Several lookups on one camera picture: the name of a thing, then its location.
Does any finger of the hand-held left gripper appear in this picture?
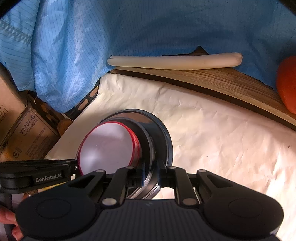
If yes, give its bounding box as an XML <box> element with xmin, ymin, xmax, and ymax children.
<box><xmin>0</xmin><ymin>159</ymin><xmax>78</xmax><ymax>178</ymax></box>

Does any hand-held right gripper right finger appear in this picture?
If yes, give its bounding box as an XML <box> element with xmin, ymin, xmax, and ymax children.
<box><xmin>158</xmin><ymin>159</ymin><xmax>234</xmax><ymax>207</ymax></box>

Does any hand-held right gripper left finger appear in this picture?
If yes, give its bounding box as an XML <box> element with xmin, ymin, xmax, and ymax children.
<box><xmin>66</xmin><ymin>163</ymin><xmax>146</xmax><ymax>207</ymax></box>

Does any white bowl with red rim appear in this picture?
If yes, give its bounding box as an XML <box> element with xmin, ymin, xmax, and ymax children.
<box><xmin>77</xmin><ymin>122</ymin><xmax>139</xmax><ymax>175</ymax></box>
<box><xmin>128</xmin><ymin>128</ymin><xmax>142</xmax><ymax>168</ymax></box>

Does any person's left hand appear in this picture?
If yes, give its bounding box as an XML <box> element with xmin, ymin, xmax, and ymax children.
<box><xmin>0</xmin><ymin>206</ymin><xmax>24</xmax><ymax>240</ymax></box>

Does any large cardboard box blue logo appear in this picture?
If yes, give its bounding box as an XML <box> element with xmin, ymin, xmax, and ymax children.
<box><xmin>0</xmin><ymin>103</ymin><xmax>60</xmax><ymax>163</ymax></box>

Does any cream table cloth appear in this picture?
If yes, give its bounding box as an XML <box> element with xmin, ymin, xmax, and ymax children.
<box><xmin>44</xmin><ymin>73</ymin><xmax>296</xmax><ymax>241</ymax></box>

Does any black slotted plastic part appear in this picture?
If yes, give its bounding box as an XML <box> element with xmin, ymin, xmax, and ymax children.
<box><xmin>67</xmin><ymin>79</ymin><xmax>100</xmax><ymax>121</ymax></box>

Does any printed cardboard box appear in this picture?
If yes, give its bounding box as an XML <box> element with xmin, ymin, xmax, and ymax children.
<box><xmin>0</xmin><ymin>67</ymin><xmax>27</xmax><ymax>130</ymax></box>

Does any white rolled stick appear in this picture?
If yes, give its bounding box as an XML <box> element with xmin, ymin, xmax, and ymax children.
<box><xmin>107</xmin><ymin>52</ymin><xmax>243</xmax><ymax>69</ymax></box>

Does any light blue garment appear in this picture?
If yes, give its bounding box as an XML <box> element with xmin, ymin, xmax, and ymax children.
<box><xmin>0</xmin><ymin>0</ymin><xmax>296</xmax><ymax>114</ymax></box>

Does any red tomato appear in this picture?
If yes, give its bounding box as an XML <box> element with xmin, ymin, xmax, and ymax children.
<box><xmin>277</xmin><ymin>56</ymin><xmax>296</xmax><ymax>112</ymax></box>

